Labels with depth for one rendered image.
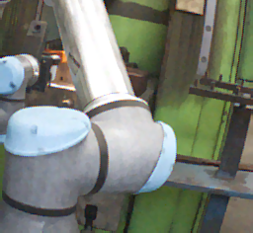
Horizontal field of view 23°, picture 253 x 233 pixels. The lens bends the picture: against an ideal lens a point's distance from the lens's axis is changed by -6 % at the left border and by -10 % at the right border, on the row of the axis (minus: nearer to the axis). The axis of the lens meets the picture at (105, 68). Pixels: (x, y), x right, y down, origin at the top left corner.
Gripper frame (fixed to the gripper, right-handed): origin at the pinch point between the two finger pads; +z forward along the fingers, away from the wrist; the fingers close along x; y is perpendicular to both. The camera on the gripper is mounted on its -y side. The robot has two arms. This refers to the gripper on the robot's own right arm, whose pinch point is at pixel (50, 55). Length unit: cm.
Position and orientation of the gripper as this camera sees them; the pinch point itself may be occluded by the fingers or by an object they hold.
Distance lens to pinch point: 166.3
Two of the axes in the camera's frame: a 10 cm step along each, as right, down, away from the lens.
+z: 2.2, -0.8, 9.7
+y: -1.5, 9.8, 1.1
